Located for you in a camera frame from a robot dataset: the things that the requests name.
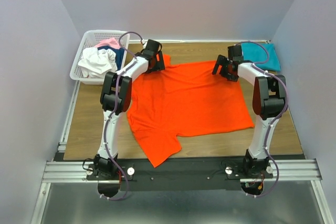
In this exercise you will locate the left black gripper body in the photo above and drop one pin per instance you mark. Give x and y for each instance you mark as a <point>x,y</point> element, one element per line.
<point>158,65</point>

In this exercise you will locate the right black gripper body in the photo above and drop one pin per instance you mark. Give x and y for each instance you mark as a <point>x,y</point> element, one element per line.
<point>225,73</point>

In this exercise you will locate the teal t shirt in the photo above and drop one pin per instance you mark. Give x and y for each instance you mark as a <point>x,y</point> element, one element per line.
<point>256,54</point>

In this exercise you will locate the orange t shirt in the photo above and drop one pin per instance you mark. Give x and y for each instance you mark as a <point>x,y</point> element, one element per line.
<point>183,101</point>

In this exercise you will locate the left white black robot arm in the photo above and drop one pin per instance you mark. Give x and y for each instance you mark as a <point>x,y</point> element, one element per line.
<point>115,100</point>

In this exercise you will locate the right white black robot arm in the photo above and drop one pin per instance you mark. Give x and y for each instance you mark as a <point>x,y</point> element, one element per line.
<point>270,102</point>

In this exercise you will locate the navy blue t shirt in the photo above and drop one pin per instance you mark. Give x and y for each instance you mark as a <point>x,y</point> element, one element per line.
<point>120,57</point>

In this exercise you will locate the pink t shirt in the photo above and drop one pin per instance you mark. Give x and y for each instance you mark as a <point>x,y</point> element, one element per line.
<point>108,43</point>

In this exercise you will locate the white crumpled t shirt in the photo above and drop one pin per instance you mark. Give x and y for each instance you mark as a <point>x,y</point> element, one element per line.
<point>95,63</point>

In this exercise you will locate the white plastic laundry basket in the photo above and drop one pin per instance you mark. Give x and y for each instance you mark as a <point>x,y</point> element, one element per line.
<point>90,39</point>

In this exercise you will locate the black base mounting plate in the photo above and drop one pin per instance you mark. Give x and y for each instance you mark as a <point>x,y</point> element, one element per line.
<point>178,174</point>

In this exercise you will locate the aluminium extrusion frame rail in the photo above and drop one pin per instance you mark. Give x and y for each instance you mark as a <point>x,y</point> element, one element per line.
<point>288,169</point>

